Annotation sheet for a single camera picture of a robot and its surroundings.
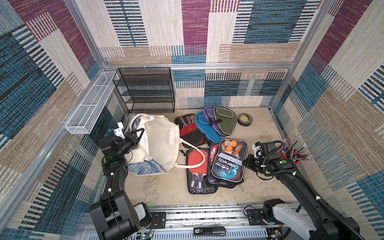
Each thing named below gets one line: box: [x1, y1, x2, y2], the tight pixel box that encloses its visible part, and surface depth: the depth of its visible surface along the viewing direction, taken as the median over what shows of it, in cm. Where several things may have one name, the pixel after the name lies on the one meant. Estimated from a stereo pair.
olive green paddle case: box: [213, 105, 238, 135], surface depth 111 cm
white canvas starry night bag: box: [125, 113, 205, 176], surface depth 93 cm
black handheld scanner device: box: [193, 226, 227, 236], surface depth 68 cm
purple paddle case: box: [203, 105, 227, 137], surface depth 109 cm
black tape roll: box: [237, 113, 253, 127], surface depth 114 cm
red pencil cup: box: [280, 147, 301, 165], surface depth 87 cm
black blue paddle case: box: [194, 111, 223, 143], surface depth 104 cm
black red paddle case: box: [174, 114, 206, 148], surface depth 106 cm
